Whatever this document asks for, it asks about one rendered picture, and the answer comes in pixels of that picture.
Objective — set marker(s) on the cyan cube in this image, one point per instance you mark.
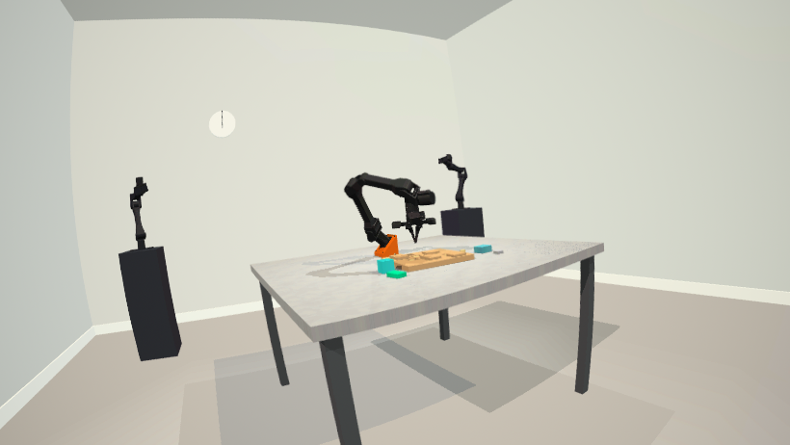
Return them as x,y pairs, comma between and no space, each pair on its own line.
385,265

